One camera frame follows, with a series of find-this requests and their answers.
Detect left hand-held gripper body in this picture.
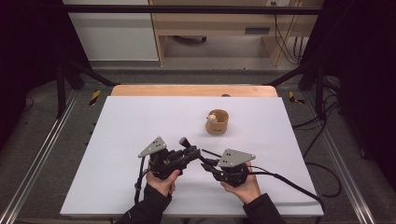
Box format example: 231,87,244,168
138,136,188,180

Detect right hand-held gripper cable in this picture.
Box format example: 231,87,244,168
247,164,326,216

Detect white cabinet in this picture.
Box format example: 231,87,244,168
62,0,160,63

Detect person's left hand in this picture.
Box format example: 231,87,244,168
145,169,181,198

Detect black metal stand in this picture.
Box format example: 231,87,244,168
55,59,120,119
264,62,328,119

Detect wooden table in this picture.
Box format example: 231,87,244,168
110,84,278,98

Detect yellow clamp left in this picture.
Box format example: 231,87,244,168
89,90,102,106

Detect yellow clamp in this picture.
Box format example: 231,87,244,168
89,90,102,106
288,91,306,105

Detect aluminium floor rail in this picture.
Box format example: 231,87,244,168
303,92,376,224
0,90,78,224

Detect black hanging cables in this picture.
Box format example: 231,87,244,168
270,1,304,66

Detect wooden desk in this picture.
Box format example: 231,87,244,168
148,0,325,67

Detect dark curtain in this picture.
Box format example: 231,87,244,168
304,0,396,188
0,0,92,150

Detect white table board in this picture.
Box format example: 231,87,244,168
60,95,325,217

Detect thick black makeup brush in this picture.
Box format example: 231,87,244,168
179,136,208,164

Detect tan brush holder cup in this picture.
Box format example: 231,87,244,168
205,108,230,136

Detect black floor cable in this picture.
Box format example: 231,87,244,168
292,92,343,198

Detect black horizontal frame bar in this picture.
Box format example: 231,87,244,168
62,4,323,16

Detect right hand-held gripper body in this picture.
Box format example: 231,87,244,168
213,148,257,189

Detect yellow clamp right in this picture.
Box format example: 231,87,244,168
288,91,306,105

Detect person's right hand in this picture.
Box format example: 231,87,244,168
219,161,262,205

